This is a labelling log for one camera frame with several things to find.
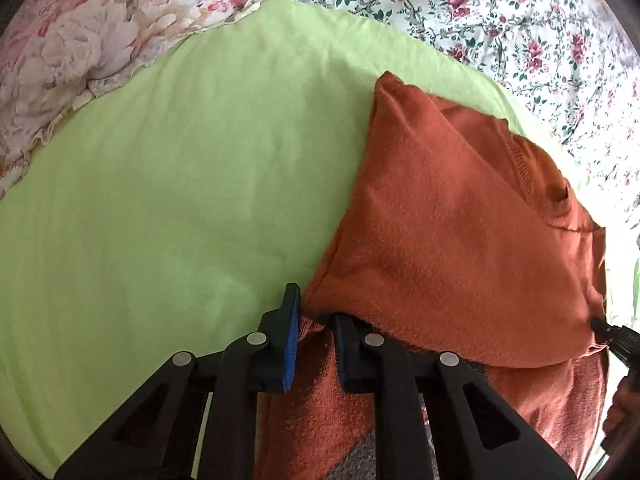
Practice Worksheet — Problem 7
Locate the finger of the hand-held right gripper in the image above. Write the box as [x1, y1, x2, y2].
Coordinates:
[589, 317, 640, 362]

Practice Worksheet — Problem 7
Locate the grey cloth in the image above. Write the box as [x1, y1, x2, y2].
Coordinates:
[332, 427, 387, 480]

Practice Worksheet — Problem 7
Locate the light green bed sheet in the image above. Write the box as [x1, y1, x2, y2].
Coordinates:
[0, 0, 587, 478]

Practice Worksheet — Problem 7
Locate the white rose print bedsheet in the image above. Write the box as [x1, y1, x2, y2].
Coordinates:
[210, 0, 640, 241]

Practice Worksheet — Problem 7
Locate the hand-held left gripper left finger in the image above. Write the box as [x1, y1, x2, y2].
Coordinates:
[52, 282, 302, 480]

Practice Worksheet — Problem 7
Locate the person's right hand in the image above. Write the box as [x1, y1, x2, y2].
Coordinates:
[602, 374, 640, 437]

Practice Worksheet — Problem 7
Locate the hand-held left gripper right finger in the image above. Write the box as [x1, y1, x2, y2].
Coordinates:
[331, 312, 577, 480]

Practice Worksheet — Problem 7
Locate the pastel floral pillow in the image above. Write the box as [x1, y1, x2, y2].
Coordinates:
[0, 0, 272, 200]

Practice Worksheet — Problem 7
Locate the orange knit sweater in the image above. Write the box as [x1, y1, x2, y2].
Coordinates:
[252, 71, 609, 480]

